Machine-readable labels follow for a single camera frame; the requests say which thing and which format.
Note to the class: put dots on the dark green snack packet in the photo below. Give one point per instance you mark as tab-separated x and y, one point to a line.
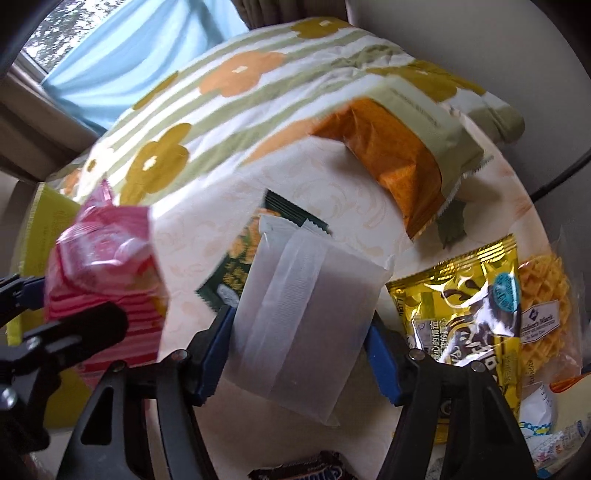
231	267

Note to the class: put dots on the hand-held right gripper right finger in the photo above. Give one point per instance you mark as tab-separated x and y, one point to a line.
383	364

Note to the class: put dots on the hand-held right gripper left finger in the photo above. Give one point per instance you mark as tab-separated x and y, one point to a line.
217	350

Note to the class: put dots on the gold foil snack packet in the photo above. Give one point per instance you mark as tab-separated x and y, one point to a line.
461	300

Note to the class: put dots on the cream patterned tablecloth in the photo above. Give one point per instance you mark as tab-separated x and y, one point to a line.
207	194

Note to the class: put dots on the window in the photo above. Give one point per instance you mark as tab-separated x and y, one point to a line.
60	32

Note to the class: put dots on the clear waffle packet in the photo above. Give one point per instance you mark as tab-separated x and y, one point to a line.
549	286

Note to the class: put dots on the white translucent snack packet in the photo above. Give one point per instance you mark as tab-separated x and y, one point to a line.
304	314

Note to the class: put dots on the beige curtain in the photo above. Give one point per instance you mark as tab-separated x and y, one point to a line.
286	11
41	129

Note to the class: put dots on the pink striped snack packet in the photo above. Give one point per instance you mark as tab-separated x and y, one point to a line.
106	258

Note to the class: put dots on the yellow-green cardboard box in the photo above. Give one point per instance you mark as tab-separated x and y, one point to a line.
41	226

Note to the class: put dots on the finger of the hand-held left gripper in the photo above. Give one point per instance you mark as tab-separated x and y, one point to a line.
87	328
30	291

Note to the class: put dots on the green striped floral blanket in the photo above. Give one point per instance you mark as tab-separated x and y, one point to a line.
277	106

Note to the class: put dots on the brown chocolate bar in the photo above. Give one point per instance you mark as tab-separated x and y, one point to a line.
300	468

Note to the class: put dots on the light blue cloth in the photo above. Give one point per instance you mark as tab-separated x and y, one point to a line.
115	69

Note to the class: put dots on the orange white blue snack packet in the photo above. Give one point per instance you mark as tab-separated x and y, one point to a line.
540	406

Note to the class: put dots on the clear packet with red print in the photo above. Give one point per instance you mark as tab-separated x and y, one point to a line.
556	445

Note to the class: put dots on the orange and beige snack packet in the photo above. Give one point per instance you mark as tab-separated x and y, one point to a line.
392	152

